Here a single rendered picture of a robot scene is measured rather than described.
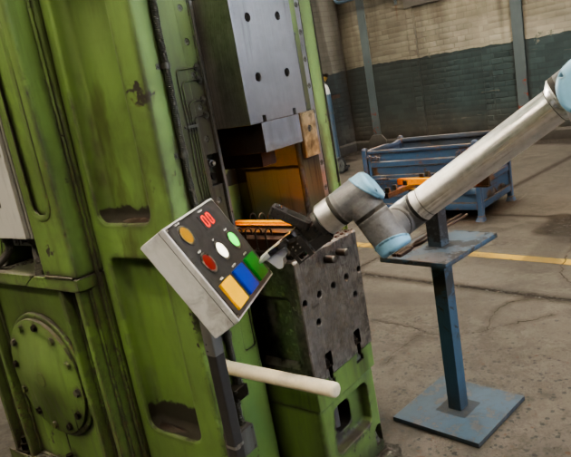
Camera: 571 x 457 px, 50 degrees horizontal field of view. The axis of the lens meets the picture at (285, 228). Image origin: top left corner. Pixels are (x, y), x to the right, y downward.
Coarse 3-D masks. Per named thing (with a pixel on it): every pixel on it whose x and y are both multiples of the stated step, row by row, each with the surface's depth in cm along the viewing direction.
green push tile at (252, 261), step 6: (252, 252) 171; (246, 258) 165; (252, 258) 169; (258, 258) 172; (246, 264) 165; (252, 264) 166; (258, 264) 170; (252, 270) 165; (258, 270) 167; (264, 270) 170; (258, 276) 165; (264, 276) 168
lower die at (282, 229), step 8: (240, 224) 228; (240, 232) 220; (248, 232) 218; (256, 232) 215; (272, 232) 211; (280, 232) 209; (248, 240) 213; (264, 240) 208; (272, 240) 206; (264, 248) 209
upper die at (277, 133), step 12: (276, 120) 200; (288, 120) 205; (228, 132) 204; (240, 132) 201; (252, 132) 197; (264, 132) 195; (276, 132) 200; (288, 132) 205; (300, 132) 210; (228, 144) 205; (240, 144) 202; (252, 144) 199; (264, 144) 196; (276, 144) 200; (288, 144) 205
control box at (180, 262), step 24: (192, 216) 158; (216, 216) 169; (168, 240) 142; (216, 240) 160; (240, 240) 172; (168, 264) 144; (192, 264) 143; (216, 264) 151; (264, 264) 174; (192, 288) 144; (216, 288) 145; (216, 312) 145; (240, 312) 147; (216, 336) 146
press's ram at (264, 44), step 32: (224, 0) 183; (256, 0) 192; (224, 32) 186; (256, 32) 192; (288, 32) 204; (224, 64) 190; (256, 64) 192; (288, 64) 205; (224, 96) 194; (256, 96) 192; (288, 96) 205; (224, 128) 198
